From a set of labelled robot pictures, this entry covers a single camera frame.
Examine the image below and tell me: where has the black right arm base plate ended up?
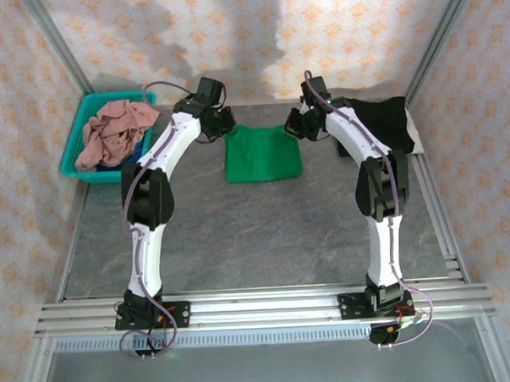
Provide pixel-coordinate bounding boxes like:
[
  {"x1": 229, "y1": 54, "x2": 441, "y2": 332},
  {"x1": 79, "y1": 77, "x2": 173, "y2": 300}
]
[{"x1": 337, "y1": 288, "x2": 415, "y2": 323}]

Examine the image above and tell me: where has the perforated grey cable duct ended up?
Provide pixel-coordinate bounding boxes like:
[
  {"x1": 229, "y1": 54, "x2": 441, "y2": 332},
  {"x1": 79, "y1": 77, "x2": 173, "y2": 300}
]
[{"x1": 52, "y1": 325, "x2": 373, "y2": 354}]

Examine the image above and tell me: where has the green t-shirt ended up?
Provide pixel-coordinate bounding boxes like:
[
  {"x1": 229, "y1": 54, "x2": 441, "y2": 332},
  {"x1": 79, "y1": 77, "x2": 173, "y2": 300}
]
[{"x1": 222, "y1": 122, "x2": 304, "y2": 185}]

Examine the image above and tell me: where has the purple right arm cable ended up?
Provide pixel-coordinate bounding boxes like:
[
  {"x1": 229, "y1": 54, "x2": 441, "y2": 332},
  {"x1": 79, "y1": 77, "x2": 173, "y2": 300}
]
[{"x1": 302, "y1": 64, "x2": 436, "y2": 352}]

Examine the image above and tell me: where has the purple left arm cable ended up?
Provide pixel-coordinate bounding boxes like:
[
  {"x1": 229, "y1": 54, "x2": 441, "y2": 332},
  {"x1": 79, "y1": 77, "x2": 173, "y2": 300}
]
[{"x1": 107, "y1": 79, "x2": 204, "y2": 363}]

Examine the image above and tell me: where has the aluminium frame post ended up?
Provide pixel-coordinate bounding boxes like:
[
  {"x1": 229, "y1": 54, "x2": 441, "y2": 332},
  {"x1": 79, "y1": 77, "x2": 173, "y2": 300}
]
[
  {"x1": 19, "y1": 0, "x2": 94, "y2": 99},
  {"x1": 400, "y1": 0, "x2": 484, "y2": 106}
]

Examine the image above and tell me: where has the black folded t-shirt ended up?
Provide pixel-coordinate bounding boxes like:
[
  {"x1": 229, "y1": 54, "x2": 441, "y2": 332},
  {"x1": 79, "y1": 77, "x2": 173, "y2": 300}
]
[{"x1": 333, "y1": 93, "x2": 416, "y2": 160}]

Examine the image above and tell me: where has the blue t-shirt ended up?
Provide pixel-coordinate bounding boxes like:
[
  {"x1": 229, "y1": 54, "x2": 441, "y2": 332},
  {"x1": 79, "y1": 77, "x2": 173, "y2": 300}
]
[{"x1": 95, "y1": 137, "x2": 150, "y2": 172}]

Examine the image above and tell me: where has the aluminium mounting rail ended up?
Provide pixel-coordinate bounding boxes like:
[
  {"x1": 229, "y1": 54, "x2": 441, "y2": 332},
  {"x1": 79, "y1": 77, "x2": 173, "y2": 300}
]
[{"x1": 34, "y1": 279, "x2": 497, "y2": 337}]

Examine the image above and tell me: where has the white folded t-shirt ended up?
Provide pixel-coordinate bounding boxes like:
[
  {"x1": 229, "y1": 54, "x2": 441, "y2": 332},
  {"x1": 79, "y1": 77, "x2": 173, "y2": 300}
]
[{"x1": 402, "y1": 106, "x2": 425, "y2": 156}]

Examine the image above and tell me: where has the aluminium table side rail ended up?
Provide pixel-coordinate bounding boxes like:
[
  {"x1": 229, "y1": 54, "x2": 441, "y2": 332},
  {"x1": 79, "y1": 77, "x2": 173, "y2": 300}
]
[
  {"x1": 410, "y1": 150, "x2": 473, "y2": 287},
  {"x1": 50, "y1": 183, "x2": 95, "y2": 303}
]

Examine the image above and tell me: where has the teal plastic basket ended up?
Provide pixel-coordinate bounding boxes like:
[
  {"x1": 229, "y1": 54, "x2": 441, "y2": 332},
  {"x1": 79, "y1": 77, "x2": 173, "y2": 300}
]
[{"x1": 55, "y1": 90, "x2": 162, "y2": 187}]

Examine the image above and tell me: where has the pink t-shirt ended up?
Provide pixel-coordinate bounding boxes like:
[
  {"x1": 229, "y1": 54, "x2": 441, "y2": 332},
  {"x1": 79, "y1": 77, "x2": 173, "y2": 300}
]
[{"x1": 71, "y1": 98, "x2": 164, "y2": 174}]

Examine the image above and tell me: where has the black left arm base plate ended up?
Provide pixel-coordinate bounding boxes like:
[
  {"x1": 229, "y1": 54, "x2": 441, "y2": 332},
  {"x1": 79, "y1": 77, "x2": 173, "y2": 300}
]
[{"x1": 112, "y1": 299, "x2": 192, "y2": 332}]

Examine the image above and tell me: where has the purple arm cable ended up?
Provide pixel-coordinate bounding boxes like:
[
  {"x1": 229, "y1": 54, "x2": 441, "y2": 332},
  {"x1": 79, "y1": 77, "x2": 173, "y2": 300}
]
[
  {"x1": 302, "y1": 64, "x2": 436, "y2": 352},
  {"x1": 107, "y1": 79, "x2": 204, "y2": 363}
]

